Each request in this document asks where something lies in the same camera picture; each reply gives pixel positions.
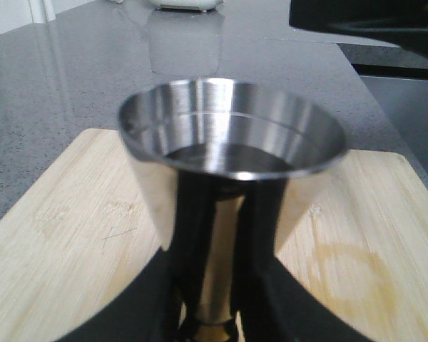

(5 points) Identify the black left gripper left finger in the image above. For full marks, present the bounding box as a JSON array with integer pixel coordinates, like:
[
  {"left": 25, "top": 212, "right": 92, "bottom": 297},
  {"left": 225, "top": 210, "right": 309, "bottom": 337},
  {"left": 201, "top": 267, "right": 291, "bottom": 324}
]
[{"left": 58, "top": 247, "right": 186, "bottom": 342}]

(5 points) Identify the white appliance on counter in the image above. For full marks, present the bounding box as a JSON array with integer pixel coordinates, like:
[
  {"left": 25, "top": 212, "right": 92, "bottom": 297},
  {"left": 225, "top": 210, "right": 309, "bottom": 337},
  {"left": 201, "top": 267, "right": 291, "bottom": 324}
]
[{"left": 149, "top": 0, "right": 223, "bottom": 13}]

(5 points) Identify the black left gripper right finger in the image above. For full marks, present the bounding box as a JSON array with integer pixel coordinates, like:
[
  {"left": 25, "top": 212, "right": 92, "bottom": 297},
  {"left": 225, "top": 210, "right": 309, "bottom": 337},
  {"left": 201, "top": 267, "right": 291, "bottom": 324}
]
[{"left": 240, "top": 254, "right": 374, "bottom": 342}]

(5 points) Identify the wooden cutting board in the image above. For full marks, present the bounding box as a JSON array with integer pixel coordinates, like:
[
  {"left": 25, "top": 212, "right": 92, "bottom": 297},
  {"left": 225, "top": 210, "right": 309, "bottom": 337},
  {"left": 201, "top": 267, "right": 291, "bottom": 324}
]
[{"left": 0, "top": 128, "right": 428, "bottom": 341}]

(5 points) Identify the steel hourglass jigger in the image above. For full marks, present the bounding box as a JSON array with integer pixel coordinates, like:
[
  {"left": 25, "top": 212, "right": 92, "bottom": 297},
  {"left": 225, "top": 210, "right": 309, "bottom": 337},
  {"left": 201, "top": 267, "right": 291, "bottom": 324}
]
[{"left": 118, "top": 78, "right": 347, "bottom": 341}]

